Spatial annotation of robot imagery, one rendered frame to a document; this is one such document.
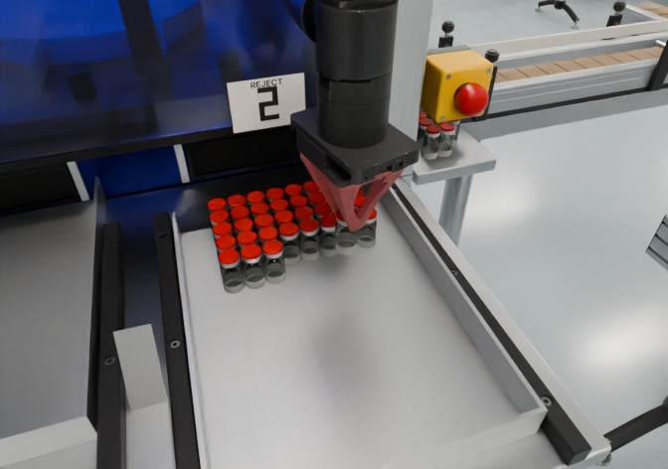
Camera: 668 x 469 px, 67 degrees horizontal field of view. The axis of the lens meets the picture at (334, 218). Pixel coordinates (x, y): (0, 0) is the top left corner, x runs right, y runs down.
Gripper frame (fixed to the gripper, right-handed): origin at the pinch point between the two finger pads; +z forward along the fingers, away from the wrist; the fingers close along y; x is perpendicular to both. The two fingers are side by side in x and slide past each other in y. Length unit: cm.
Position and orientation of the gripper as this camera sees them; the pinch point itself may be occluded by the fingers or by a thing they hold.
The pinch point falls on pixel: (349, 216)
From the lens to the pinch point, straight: 46.9
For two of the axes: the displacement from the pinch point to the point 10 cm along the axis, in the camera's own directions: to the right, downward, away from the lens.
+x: -8.4, 3.5, -4.1
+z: 0.0, 7.6, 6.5
